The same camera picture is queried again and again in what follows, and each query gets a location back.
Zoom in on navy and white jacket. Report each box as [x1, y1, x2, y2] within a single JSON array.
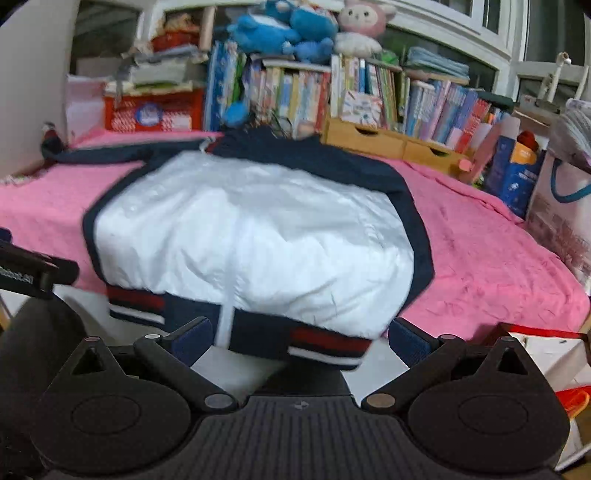
[[47, 127, 435, 370]]

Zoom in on blue paper gift bag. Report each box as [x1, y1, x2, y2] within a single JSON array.
[[484, 136, 543, 219]]

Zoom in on red plastic crate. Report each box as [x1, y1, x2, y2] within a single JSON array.
[[103, 88, 204, 133]]

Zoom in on wooden desktop drawer shelf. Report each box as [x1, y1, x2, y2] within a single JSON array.
[[321, 118, 471, 178]]

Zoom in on stack of papers on crate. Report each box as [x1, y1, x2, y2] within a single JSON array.
[[104, 44, 209, 97]]

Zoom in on blue plush ball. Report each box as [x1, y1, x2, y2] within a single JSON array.
[[222, 101, 252, 129]]

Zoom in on white pencil-pattern box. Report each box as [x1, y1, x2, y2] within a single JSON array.
[[341, 90, 383, 128]]

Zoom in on blue bear plush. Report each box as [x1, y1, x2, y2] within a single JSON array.
[[226, 14, 335, 64]]

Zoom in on pink and white bunny plush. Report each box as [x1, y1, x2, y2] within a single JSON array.
[[334, 1, 398, 58]]

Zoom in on blue Doraemon plush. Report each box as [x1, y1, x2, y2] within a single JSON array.
[[264, 0, 339, 42]]

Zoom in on white bag with teal handle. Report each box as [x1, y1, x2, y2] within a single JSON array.
[[526, 152, 591, 292]]

